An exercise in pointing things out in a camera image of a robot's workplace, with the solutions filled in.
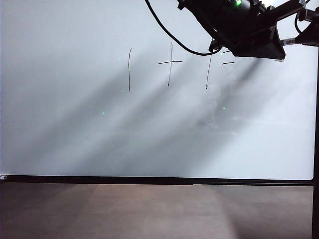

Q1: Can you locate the white marker pen black cap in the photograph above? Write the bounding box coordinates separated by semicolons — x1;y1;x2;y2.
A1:
280;37;298;47

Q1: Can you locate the white whiteboard with black frame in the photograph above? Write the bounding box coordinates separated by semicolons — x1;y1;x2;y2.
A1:
0;0;315;186

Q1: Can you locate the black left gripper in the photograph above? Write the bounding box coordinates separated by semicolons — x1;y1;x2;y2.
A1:
230;0;319;61

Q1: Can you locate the thick black cable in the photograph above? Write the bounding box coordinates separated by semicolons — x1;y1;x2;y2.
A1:
144;0;223;56

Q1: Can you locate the black whiteboard stand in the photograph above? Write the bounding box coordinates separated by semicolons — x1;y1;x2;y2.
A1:
311;44;319;239

